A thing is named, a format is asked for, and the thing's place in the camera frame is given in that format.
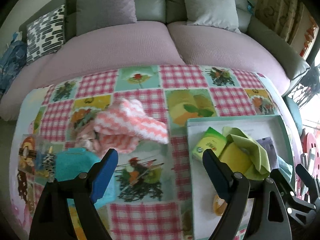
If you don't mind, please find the light green cloth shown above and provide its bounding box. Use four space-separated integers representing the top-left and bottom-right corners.
222 126 271 180

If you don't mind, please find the red perforated stool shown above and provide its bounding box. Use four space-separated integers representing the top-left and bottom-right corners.
302 133 319 179

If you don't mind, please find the black white patterned cushion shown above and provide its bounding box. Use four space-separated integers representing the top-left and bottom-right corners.
26 4 65 64

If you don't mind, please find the leopard print scrunchie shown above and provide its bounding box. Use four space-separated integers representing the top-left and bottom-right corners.
42 153 56 178

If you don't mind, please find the green tissue pack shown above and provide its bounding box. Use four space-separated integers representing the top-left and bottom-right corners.
191 127 227 160

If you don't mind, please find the patchwork tablecloth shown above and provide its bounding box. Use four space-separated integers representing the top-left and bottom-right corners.
9 65 303 239

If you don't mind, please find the purple cushion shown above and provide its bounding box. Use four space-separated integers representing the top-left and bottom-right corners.
76 0 137 36

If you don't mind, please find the blue face mask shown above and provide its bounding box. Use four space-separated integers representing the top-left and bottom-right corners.
277 156 293 183

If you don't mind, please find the pink white striped towel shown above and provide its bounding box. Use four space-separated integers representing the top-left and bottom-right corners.
92 98 169 155

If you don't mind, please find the light grey cushion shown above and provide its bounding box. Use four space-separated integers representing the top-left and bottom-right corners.
184 0 240 34

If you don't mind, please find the grey sofa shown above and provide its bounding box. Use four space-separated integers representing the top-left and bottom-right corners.
1 0 310 121

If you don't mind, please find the blue clothes pile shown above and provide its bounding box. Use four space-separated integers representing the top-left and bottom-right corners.
0 31 27 98

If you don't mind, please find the gold round pouch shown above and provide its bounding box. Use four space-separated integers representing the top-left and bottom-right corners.
213 194 227 216

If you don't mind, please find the teal stool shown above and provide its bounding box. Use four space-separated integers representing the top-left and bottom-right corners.
283 96 303 136

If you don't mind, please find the yellow sponge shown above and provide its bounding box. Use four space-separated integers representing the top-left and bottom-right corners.
219 142 252 174

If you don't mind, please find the teal wipes pack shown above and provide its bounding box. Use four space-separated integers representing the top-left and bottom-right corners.
55 148 116 209

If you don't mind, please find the clear gift box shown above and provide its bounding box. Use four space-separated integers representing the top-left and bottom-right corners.
18 134 56 179

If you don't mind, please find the teal white tray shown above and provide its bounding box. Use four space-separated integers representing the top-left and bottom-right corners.
187 115 293 239

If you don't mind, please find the purple wipes packet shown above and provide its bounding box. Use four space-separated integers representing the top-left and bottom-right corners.
257 137 279 170

